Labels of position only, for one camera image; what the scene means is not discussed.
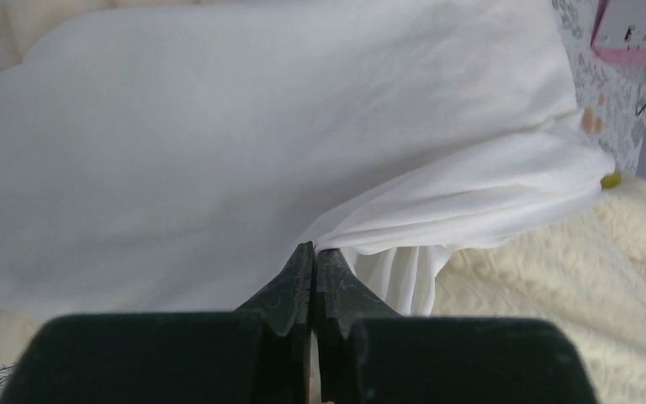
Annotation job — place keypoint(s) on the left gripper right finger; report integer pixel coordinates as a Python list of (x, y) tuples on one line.
[(368, 353)]

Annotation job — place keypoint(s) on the floral patterned table cloth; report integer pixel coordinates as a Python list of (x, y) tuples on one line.
[(614, 97)]

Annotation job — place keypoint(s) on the cream yellow quilted pillow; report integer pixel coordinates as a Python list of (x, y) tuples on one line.
[(568, 290)]

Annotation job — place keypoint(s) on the cream white pillowcase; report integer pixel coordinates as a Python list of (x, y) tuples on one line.
[(273, 156)]

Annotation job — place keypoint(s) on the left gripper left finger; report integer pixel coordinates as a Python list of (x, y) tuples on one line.
[(257, 353)]

